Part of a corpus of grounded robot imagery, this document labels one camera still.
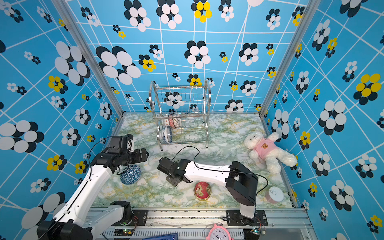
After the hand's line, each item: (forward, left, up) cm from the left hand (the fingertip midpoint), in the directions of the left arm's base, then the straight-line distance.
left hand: (142, 153), depth 80 cm
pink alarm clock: (-34, -40, -13) cm, 54 cm away
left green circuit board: (-33, +6, -17) cm, 38 cm away
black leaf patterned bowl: (+24, -13, -3) cm, 28 cm away
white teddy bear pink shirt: (+7, -72, -5) cm, 72 cm away
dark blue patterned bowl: (-7, +9, -14) cm, 18 cm away
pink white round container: (-18, -70, -10) cm, 73 cm away
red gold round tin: (-16, -33, -12) cm, 38 cm away
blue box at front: (-36, -18, -10) cm, 41 cm away
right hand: (-8, -18, -9) cm, 22 cm away
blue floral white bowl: (+14, -10, -1) cm, 17 cm away
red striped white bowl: (+25, -16, -3) cm, 30 cm away
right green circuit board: (-34, -56, -15) cm, 67 cm away
